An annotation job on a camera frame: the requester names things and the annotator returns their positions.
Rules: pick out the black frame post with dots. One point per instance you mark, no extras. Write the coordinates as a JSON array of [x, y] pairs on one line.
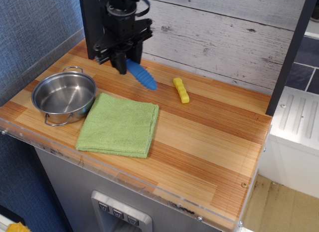
[[93, 28], [297, 38]]

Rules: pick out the stainless steel pot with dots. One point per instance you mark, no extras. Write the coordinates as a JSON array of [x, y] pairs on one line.
[[64, 97]]

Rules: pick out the white ridged appliance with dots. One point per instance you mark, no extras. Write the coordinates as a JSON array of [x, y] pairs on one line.
[[291, 152]]

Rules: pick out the black left frame post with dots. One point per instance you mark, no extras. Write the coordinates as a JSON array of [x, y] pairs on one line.
[[93, 28]]

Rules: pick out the yellow plastic toy piece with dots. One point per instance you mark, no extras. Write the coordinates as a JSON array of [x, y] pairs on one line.
[[181, 90]]

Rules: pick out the silver dispenser button panel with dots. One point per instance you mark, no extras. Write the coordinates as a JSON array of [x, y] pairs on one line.
[[115, 216]]

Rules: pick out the clear acrylic table edge guard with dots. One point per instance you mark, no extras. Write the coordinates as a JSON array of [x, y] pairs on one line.
[[200, 169]]

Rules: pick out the green folded cloth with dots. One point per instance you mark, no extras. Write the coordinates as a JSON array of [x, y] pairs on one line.
[[117, 126]]

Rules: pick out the yellow black object corner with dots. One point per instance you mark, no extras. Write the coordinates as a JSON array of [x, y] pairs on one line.
[[7, 225]]

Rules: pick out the blue handled metal spoon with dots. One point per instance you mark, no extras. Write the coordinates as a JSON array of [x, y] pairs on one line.
[[141, 74]]

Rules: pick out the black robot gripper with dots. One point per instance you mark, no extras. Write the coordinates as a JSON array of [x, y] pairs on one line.
[[123, 34]]

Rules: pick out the black right frame post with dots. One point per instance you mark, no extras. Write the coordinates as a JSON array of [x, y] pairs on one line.
[[297, 38]]

